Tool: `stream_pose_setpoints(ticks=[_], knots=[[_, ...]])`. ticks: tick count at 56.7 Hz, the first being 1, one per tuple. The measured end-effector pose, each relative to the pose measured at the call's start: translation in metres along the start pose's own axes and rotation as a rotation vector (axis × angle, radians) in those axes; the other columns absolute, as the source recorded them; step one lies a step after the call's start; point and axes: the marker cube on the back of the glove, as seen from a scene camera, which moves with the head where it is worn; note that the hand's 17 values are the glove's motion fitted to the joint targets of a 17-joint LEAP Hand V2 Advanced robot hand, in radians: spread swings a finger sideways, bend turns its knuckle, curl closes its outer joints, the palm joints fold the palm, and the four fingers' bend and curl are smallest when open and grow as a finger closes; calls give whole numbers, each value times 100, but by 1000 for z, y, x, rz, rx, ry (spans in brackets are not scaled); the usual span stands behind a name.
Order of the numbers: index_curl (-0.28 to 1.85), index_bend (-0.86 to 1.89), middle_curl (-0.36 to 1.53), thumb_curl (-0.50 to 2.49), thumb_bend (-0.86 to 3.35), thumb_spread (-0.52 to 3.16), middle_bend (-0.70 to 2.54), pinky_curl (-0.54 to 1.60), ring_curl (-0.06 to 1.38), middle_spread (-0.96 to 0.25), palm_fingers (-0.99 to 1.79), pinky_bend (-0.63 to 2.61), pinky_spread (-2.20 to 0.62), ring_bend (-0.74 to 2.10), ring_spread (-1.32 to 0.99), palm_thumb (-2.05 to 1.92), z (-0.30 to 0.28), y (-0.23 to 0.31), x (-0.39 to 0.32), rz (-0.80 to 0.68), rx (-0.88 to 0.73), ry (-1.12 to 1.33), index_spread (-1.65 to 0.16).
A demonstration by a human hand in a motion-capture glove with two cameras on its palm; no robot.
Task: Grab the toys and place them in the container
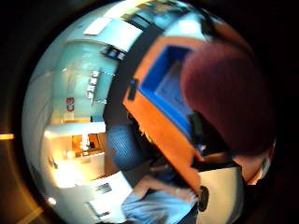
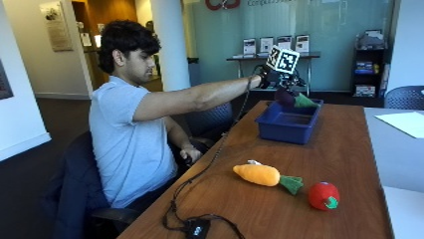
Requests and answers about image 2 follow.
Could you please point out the purple plush eggplant toy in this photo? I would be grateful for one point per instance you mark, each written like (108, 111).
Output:
(288, 97)

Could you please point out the white marker cube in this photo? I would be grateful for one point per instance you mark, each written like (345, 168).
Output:
(284, 59)

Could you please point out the blue plastic bin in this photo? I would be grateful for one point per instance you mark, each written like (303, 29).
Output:
(288, 124)

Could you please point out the standing brochure card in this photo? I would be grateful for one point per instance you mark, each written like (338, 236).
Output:
(285, 42)
(302, 43)
(249, 46)
(266, 44)

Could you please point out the black brochure shelf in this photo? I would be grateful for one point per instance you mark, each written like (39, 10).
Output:
(369, 69)

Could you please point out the blue mesh chair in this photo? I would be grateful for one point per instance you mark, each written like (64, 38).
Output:
(212, 121)

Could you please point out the grey mesh chair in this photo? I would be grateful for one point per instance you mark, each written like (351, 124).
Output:
(406, 97)

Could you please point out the orange plush carrot toy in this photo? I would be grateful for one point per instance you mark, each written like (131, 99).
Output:
(261, 174)

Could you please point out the white paper sheet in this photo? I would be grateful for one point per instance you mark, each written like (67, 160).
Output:
(404, 123)

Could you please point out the white round column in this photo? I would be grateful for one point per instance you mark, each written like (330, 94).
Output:
(171, 45)

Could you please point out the red plush tomato toy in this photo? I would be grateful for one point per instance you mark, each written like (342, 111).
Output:
(323, 195)

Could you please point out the the person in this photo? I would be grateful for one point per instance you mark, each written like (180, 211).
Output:
(132, 113)

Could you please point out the black hub box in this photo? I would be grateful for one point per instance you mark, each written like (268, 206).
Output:
(197, 228)

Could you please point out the black office chair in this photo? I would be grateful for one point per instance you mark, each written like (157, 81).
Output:
(111, 215)

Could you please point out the dark jacket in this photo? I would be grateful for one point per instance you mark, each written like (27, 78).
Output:
(71, 189)

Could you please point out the framed wall poster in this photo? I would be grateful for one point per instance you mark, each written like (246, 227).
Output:
(56, 26)

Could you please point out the dark framed wall picture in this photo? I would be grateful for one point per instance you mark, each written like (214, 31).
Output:
(4, 81)

